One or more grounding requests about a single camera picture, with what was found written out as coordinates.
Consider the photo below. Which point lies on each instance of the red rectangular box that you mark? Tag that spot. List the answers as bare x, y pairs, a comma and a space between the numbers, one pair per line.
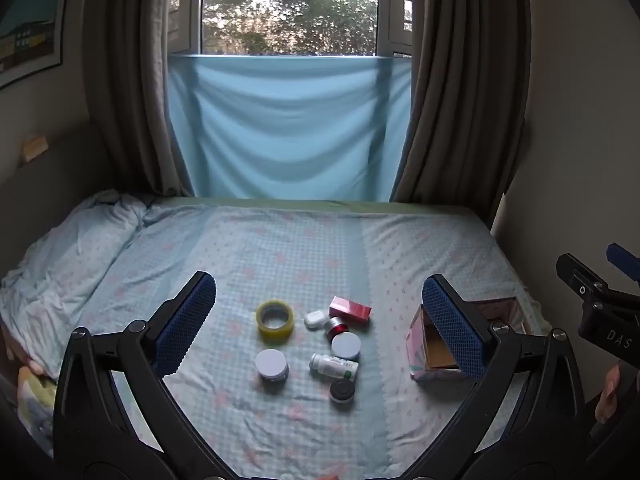
350, 308

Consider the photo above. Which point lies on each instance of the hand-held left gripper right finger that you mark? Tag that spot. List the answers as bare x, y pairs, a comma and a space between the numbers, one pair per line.
455, 327

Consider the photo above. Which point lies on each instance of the yellow wall note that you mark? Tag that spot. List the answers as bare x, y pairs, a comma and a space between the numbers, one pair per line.
35, 147

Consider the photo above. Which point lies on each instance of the red and silver jar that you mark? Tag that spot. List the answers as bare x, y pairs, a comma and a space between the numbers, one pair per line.
338, 328

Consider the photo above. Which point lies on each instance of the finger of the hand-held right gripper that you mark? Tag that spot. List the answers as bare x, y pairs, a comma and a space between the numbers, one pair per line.
622, 259
575, 272

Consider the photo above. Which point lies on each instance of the window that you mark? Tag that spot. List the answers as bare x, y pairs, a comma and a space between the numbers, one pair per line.
290, 5

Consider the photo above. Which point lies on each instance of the person's right hand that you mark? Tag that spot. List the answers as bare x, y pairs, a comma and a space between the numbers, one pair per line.
609, 395

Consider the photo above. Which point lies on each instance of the green mattress sheet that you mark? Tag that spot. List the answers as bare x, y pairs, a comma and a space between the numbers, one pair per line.
310, 205

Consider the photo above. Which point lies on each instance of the pink cardboard box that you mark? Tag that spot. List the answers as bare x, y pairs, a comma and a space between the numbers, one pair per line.
425, 355

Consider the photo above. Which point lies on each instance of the white lid jar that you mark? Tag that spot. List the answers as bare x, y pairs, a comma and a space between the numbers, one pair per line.
271, 364
346, 346

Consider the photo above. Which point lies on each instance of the light blue crumpled quilt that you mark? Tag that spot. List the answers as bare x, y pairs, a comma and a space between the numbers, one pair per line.
65, 255

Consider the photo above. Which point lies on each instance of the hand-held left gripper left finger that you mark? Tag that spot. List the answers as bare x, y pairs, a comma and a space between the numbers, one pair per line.
182, 327

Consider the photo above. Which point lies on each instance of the black lid jar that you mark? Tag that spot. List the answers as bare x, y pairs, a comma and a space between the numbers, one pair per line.
342, 391

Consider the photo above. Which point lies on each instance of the white earbuds case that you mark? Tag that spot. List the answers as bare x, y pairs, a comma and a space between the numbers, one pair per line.
315, 319

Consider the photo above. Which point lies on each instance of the white pill bottle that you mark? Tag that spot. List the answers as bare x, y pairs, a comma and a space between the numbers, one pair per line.
334, 365

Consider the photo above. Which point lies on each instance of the yellow tape roll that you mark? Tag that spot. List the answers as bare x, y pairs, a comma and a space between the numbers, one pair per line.
275, 321

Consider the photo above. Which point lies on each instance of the brown curtain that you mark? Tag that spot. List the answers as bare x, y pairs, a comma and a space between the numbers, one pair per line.
135, 85
465, 85

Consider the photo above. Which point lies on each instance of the light blue hanging cloth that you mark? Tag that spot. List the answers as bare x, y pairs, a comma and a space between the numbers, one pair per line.
290, 125

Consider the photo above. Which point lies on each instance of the wall poster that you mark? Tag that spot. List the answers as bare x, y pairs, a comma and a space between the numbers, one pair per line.
32, 35

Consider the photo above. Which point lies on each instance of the blue checked bedsheet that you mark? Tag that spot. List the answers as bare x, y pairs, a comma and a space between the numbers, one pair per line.
300, 245

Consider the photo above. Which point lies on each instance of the yellow printed bag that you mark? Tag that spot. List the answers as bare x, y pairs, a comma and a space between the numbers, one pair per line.
35, 405

